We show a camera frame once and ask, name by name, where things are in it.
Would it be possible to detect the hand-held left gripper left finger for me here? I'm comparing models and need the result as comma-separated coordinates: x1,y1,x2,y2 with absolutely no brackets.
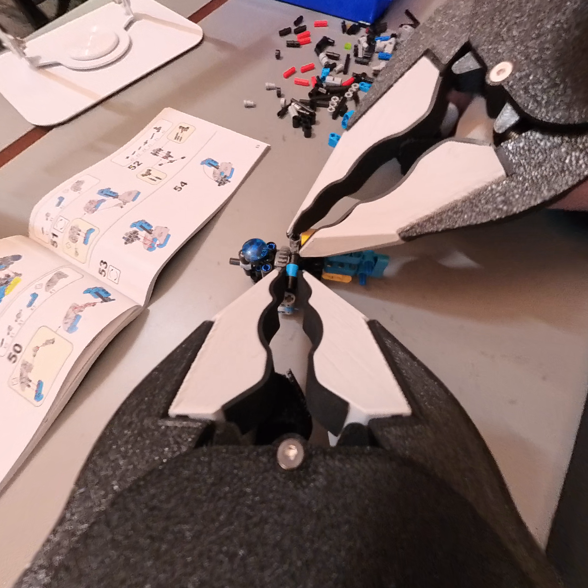
168,271,281,420

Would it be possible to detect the grey desk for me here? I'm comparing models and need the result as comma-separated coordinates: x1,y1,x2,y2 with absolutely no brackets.
0,0,588,588

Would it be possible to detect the open instruction booklet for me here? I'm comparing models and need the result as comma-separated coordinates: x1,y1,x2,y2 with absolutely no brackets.
0,108,272,488

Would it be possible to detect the blue beam with black pins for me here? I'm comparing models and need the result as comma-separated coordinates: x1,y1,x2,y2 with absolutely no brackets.
279,248,304,313

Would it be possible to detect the blue storage bin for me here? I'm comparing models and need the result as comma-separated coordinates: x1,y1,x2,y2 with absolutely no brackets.
274,0,409,28

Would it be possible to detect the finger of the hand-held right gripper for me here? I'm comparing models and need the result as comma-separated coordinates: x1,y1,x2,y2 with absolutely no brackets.
287,51,453,238
299,138,511,260

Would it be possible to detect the black grey gear assembly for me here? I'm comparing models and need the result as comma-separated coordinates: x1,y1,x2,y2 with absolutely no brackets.
230,236,284,278

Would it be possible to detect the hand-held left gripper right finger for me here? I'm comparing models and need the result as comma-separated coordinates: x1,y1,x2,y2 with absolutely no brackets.
303,269,412,420

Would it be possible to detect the pile of loose small bricks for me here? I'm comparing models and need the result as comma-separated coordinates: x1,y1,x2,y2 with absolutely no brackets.
242,11,421,149

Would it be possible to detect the blue yellow brick assembly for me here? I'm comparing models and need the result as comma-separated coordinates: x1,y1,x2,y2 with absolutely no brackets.
320,250,393,286

